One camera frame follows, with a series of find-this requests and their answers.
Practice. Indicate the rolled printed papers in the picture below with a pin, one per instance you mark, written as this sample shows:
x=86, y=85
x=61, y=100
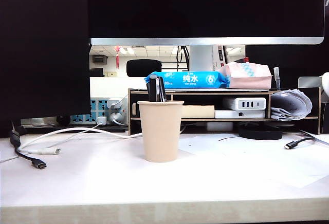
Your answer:
x=290, y=103

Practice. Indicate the beige paper cup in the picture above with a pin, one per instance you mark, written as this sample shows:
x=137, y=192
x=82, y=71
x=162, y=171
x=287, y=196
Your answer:
x=160, y=131

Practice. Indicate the printed paper sheets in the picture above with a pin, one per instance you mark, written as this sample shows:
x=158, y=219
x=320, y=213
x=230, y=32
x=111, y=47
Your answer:
x=318, y=138

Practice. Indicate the black marker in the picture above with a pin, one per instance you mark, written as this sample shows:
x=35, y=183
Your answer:
x=152, y=89

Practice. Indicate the white angled plug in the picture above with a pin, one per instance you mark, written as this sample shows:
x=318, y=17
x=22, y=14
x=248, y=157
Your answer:
x=113, y=103

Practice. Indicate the red Chinese knot ornament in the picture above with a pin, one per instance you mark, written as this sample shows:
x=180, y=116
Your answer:
x=117, y=59

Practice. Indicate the black computer monitor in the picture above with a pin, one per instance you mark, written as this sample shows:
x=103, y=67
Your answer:
x=38, y=54
x=295, y=59

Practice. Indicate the pink tissue pack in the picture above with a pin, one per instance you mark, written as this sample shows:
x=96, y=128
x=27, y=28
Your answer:
x=246, y=80

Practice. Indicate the blue wet wipes pack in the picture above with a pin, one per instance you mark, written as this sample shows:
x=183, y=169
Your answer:
x=190, y=80

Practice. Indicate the black office chair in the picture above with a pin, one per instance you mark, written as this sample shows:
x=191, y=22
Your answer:
x=144, y=67

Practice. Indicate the flat white box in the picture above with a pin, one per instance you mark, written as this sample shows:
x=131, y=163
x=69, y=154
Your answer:
x=231, y=114

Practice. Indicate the black flat monitor base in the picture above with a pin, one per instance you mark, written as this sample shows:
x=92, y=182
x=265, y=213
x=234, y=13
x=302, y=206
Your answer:
x=77, y=129

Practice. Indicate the thin dark grey pen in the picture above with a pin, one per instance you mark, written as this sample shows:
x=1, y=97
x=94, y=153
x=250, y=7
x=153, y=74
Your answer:
x=162, y=91

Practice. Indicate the white multiport USB charger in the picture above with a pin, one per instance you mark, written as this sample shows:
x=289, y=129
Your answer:
x=246, y=103

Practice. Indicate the black wooden desk organizer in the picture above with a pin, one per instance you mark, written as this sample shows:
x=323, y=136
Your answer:
x=316, y=116

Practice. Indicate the beige cardboard box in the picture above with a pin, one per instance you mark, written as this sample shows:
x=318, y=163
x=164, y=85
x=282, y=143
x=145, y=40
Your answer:
x=199, y=111

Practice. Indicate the blue and white power strip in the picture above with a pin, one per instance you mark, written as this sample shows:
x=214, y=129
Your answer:
x=93, y=105

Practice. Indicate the white round plug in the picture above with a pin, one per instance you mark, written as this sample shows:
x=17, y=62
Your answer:
x=115, y=116

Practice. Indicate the large silver-chin computer monitor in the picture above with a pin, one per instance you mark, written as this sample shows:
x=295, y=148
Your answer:
x=205, y=8

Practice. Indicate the silver metal stand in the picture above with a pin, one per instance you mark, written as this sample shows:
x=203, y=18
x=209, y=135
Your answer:
x=308, y=82

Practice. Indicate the black round disc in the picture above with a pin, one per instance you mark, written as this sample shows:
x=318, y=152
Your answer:
x=259, y=133

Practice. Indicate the small white plug adapter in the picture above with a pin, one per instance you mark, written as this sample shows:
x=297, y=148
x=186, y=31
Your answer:
x=102, y=120

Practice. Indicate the white rounded object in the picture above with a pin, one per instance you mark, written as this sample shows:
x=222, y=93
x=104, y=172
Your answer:
x=326, y=82

